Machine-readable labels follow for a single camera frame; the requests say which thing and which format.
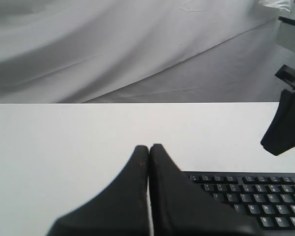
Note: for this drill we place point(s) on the grey backdrop cloth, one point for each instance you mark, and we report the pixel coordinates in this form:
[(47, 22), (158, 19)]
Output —
[(141, 51)]

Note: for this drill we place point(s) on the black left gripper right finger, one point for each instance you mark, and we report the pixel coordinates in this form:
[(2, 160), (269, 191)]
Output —
[(181, 208)]

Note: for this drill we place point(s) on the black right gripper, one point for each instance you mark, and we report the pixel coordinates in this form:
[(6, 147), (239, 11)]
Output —
[(280, 135)]

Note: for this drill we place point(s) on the black acer keyboard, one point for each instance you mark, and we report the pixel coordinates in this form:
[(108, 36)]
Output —
[(267, 197)]

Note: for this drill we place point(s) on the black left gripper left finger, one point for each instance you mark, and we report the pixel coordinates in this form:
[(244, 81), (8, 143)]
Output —
[(121, 209)]

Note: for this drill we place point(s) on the white box with black lid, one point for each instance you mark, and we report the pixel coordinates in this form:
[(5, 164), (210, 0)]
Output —
[(286, 33)]

